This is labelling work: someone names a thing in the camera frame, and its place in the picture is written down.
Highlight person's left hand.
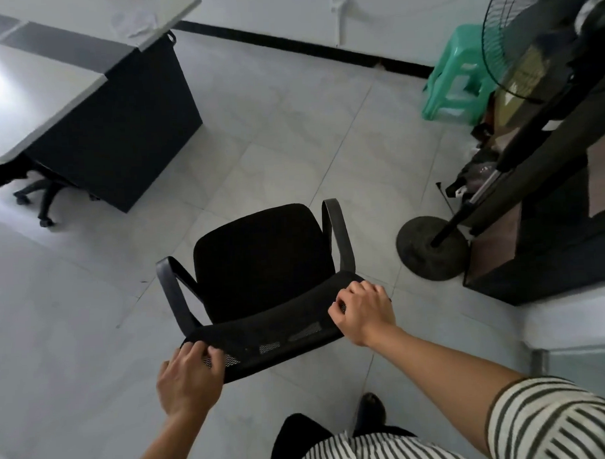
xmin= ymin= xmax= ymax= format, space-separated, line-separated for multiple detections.
xmin=154 ymin=339 xmax=229 ymax=421

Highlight person's right hand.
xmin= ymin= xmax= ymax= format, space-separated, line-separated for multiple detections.
xmin=327 ymin=279 xmax=398 ymax=349

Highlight black mesh office chair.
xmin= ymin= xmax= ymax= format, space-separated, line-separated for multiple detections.
xmin=153 ymin=196 xmax=395 ymax=386

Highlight person's left forearm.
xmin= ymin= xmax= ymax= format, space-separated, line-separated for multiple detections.
xmin=125 ymin=407 xmax=212 ymax=459

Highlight person's right forearm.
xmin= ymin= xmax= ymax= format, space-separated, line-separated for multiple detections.
xmin=363 ymin=320 xmax=531 ymax=459

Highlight person's black trousers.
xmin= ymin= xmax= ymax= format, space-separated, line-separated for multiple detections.
xmin=266 ymin=409 xmax=417 ymax=459

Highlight person's black shoe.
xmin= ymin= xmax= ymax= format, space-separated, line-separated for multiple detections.
xmin=352 ymin=392 xmax=388 ymax=436

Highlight dark brown shelf cabinet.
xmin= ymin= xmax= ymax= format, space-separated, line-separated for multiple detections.
xmin=455 ymin=78 xmax=605 ymax=308

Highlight black standing fan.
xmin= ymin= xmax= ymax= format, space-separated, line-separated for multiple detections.
xmin=387 ymin=0 xmax=605 ymax=284

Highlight striped shirt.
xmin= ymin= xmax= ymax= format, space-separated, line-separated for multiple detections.
xmin=288 ymin=374 xmax=605 ymax=459

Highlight green plastic stool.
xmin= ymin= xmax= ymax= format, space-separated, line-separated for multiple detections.
xmin=418 ymin=23 xmax=500 ymax=128

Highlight black rolling chair base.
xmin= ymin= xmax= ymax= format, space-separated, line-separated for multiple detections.
xmin=0 ymin=159 xmax=102 ymax=230

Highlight white desk with black cabinet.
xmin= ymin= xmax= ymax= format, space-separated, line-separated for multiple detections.
xmin=0 ymin=0 xmax=209 ymax=218

